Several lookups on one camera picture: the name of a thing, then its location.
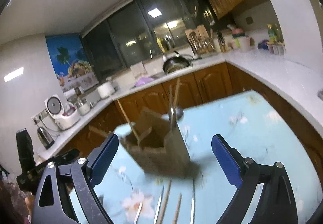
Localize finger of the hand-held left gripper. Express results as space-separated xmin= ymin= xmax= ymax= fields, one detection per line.
xmin=16 ymin=128 xmax=35 ymax=172
xmin=35 ymin=149 xmax=80 ymax=171

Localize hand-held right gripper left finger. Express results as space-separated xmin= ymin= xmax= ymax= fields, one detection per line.
xmin=30 ymin=133 xmax=119 ymax=224

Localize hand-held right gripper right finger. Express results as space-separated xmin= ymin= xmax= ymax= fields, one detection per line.
xmin=211 ymin=134 xmax=298 ymax=224

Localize wooden utensil holder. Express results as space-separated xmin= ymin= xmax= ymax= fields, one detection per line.
xmin=88 ymin=106 xmax=202 ymax=178

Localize metal chopstick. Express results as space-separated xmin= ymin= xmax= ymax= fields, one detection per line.
xmin=133 ymin=201 xmax=142 ymax=224
xmin=153 ymin=185 xmax=165 ymax=224
xmin=190 ymin=178 xmax=197 ymax=224

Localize person's left forearm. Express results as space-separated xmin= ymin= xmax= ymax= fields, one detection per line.
xmin=0 ymin=180 xmax=34 ymax=224

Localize steel electric kettle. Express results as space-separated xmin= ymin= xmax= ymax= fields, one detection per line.
xmin=37 ymin=126 xmax=55 ymax=150

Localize blue floral tablecloth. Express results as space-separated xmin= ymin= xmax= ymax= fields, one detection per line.
xmin=69 ymin=90 xmax=323 ymax=224

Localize white rice cooker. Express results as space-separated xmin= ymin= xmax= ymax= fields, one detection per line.
xmin=45 ymin=96 xmax=81 ymax=130

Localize small white cooking pot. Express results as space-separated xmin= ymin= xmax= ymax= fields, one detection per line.
xmin=76 ymin=99 xmax=91 ymax=116

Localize white electric pot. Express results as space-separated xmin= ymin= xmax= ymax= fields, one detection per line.
xmin=98 ymin=81 xmax=116 ymax=99

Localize wooden lower cabinets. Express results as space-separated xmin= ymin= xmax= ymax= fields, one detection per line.
xmin=71 ymin=61 xmax=323 ymax=176

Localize purple cloth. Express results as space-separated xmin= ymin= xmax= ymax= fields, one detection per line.
xmin=134 ymin=78 xmax=155 ymax=87

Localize beige hanging towel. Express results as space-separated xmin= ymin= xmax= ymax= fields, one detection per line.
xmin=130 ymin=62 xmax=148 ymax=79

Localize white countertop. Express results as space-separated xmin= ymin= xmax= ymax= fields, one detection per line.
xmin=38 ymin=51 xmax=323 ymax=161

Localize black wok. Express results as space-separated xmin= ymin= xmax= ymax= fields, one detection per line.
xmin=162 ymin=50 xmax=193 ymax=74

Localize white cup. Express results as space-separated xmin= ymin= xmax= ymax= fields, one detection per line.
xmin=236 ymin=37 xmax=251 ymax=52

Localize row of small jars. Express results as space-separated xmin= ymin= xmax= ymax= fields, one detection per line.
xmin=269 ymin=43 xmax=287 ymax=56

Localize wooden knife block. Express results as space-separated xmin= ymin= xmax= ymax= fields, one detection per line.
xmin=185 ymin=25 xmax=215 ymax=55

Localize pink lidded bowl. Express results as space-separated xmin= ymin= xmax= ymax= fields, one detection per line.
xmin=232 ymin=28 xmax=246 ymax=39

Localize dark kitchen window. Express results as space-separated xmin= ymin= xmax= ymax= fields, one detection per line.
xmin=81 ymin=0 xmax=217 ymax=80

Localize green bottle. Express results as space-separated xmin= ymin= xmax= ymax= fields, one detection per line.
xmin=267 ymin=24 xmax=278 ymax=44

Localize wall socket strip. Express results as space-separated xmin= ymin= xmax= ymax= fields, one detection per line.
xmin=31 ymin=110 xmax=48 ymax=123

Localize fruit and palm wall poster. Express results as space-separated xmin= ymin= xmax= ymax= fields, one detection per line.
xmin=45 ymin=35 xmax=100 ymax=88

